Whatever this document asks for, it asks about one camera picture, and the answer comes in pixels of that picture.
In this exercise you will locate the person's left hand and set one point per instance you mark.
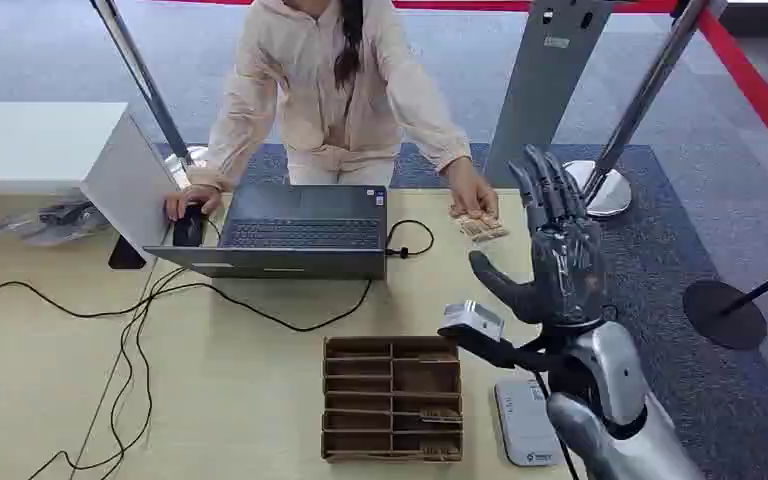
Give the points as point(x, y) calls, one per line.
point(473, 192)

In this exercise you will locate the person's right hand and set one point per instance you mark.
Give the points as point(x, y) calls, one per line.
point(192, 196)

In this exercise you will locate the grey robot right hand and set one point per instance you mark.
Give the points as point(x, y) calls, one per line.
point(566, 278)

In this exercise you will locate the black computer mouse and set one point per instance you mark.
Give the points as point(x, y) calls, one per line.
point(188, 232)

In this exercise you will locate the printed card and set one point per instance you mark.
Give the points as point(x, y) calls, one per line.
point(437, 358)
point(495, 230)
point(440, 416)
point(440, 452)
point(473, 228)

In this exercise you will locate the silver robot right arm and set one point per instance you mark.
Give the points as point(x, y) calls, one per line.
point(612, 371)

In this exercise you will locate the black cabinet foot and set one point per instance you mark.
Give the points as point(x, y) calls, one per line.
point(126, 257)

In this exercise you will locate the grey laptop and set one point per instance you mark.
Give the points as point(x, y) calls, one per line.
point(304, 232)

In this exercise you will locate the grey kiosk stand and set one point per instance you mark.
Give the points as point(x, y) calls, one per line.
point(543, 93)

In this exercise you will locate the clear plastic bag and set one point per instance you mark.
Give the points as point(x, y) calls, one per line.
point(53, 222)

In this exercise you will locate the white flat card reader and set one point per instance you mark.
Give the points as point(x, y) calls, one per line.
point(523, 424)

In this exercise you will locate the white desk cabinet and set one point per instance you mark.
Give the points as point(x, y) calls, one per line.
point(39, 146)

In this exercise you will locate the person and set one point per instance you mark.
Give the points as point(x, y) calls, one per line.
point(331, 86)

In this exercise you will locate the red barrier belt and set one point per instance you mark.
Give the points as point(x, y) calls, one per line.
point(463, 4)
point(755, 93)

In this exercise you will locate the wooden card box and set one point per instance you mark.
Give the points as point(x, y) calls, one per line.
point(357, 384)

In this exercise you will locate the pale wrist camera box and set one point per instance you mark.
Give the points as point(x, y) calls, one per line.
point(470, 321)

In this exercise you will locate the chrome stanchion post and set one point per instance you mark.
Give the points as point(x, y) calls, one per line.
point(152, 93)
point(629, 112)

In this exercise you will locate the black stanchion post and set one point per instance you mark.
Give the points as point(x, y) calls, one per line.
point(722, 314)

